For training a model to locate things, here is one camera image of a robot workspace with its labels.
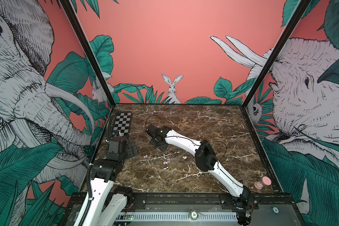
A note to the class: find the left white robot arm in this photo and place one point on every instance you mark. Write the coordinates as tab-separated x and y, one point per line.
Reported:
100	179

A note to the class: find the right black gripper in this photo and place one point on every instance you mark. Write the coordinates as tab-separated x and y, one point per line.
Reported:
153	141

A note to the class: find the white slotted cable duct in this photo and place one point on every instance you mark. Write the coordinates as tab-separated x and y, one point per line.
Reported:
177	217

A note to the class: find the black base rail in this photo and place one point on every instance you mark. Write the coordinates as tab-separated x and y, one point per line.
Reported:
145	201

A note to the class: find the pink open round case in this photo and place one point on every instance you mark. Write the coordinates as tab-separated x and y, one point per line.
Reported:
260	184

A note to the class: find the black white checkerboard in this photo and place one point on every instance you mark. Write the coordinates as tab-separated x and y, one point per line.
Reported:
122	123

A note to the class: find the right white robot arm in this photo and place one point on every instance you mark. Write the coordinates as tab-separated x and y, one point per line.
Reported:
205	160

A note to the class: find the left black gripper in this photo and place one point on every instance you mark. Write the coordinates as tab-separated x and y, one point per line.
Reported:
131	153

